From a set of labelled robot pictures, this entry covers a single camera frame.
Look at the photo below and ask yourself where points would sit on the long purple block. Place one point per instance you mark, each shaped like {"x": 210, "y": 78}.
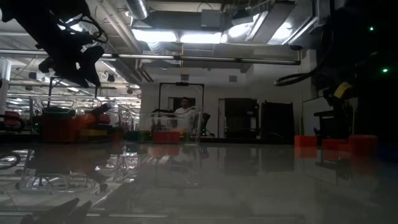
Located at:
{"x": 101, "y": 109}

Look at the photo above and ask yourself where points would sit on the long yellow block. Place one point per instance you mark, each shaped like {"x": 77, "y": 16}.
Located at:
{"x": 93, "y": 132}

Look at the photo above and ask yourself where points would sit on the red storage crate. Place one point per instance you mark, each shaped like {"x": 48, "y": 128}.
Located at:
{"x": 12, "y": 118}

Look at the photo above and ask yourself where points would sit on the black cabinet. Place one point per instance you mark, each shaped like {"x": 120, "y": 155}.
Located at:
{"x": 241, "y": 116}
{"x": 276, "y": 119}

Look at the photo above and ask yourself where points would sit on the person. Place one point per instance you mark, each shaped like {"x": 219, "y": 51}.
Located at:
{"x": 183, "y": 112}

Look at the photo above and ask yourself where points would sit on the long red block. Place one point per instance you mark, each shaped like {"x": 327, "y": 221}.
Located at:
{"x": 363, "y": 144}
{"x": 334, "y": 144}
{"x": 59, "y": 129}

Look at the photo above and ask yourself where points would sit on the clear plastic bin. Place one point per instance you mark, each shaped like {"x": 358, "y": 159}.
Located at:
{"x": 130, "y": 121}
{"x": 192, "y": 124}

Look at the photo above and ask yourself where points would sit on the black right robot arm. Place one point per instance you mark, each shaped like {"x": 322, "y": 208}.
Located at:
{"x": 367, "y": 18}

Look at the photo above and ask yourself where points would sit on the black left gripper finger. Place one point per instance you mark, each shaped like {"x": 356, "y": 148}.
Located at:
{"x": 68, "y": 74}
{"x": 91, "y": 65}

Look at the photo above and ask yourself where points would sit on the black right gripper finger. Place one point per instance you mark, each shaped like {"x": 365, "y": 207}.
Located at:
{"x": 340, "y": 90}

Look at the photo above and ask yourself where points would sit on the whiteboard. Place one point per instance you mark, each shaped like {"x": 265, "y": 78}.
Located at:
{"x": 311, "y": 115}

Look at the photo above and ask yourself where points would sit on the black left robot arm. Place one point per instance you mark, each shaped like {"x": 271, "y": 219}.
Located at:
{"x": 37, "y": 12}

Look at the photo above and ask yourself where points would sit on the black metal rig frame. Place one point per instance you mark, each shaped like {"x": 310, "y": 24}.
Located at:
{"x": 182, "y": 83}

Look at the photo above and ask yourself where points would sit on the long ceiling light fixture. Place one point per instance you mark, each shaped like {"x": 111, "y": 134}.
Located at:
{"x": 217, "y": 58}

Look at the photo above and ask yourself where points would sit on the long blue block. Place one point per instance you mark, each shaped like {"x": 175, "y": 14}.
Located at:
{"x": 388, "y": 151}

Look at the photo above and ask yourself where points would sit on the long orange block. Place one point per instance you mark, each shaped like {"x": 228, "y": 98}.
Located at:
{"x": 86, "y": 121}
{"x": 305, "y": 140}

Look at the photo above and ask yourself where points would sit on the silver round ceiling duct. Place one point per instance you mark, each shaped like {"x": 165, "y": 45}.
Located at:
{"x": 138, "y": 8}

